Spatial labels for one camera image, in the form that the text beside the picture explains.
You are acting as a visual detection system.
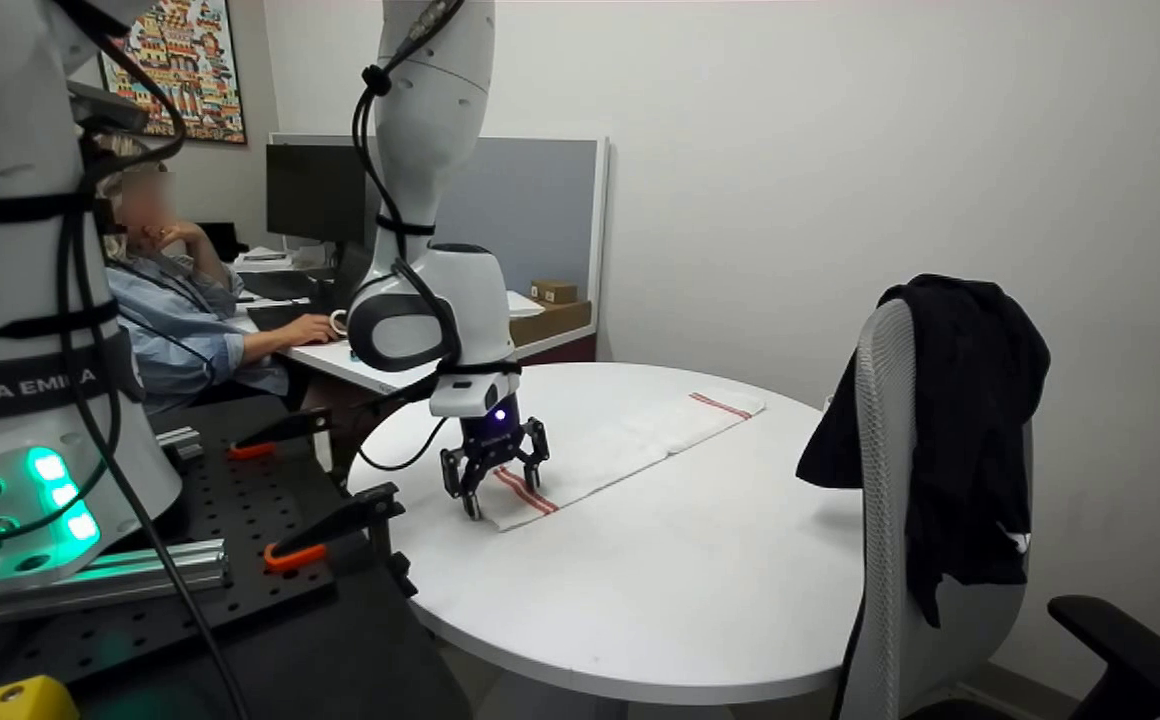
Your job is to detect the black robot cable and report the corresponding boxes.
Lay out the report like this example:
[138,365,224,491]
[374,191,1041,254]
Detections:
[50,0,261,720]

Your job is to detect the black jacket on chair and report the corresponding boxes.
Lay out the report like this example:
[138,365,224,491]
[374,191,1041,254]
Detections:
[791,270,1058,631]

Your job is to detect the black orange clamp far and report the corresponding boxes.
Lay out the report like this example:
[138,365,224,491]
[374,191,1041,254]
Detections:
[228,413,331,467]

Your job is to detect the black orange clamp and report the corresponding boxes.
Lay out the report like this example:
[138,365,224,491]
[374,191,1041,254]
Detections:
[228,413,331,467]
[261,485,417,594]

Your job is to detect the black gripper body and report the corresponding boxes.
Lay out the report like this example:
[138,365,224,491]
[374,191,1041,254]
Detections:
[439,399,549,491]

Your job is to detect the grey desk partition panel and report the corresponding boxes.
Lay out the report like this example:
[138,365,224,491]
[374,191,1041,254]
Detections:
[265,134,603,302]

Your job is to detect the colourful framed wall picture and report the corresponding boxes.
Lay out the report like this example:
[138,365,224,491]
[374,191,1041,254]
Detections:
[102,0,248,143]

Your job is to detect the black computer monitor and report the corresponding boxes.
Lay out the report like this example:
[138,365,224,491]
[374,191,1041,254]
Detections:
[267,143,369,242]

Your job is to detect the grey office chair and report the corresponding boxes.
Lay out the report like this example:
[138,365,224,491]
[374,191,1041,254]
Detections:
[840,294,1036,720]

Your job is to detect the black perforated mounting board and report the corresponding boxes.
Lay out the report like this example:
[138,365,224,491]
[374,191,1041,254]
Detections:
[0,426,385,692]

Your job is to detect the black orange clamp near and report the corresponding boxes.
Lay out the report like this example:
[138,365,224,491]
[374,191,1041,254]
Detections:
[261,485,417,594]

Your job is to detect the flat cardboard box on desk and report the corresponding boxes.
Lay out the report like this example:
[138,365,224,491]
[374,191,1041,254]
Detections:
[508,301,591,346]

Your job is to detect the yellow object at corner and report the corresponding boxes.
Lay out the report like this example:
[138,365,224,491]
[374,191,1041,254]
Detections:
[0,675,80,720]

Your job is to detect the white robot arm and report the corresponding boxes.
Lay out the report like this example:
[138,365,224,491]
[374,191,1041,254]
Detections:
[0,0,519,586]

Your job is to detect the black chair armrest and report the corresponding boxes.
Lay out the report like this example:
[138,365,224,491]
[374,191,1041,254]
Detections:
[1049,594,1160,720]

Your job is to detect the seated person in blue shirt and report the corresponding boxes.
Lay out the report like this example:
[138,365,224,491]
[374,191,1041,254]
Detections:
[102,162,337,413]

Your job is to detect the small cardboard box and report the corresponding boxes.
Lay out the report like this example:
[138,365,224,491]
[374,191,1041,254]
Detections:
[527,280,580,302]

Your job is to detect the white side desk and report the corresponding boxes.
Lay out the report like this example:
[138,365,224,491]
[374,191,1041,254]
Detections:
[238,250,596,396]

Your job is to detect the red and white striped cloth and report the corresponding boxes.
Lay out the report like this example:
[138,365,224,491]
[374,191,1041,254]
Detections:
[481,387,769,530]

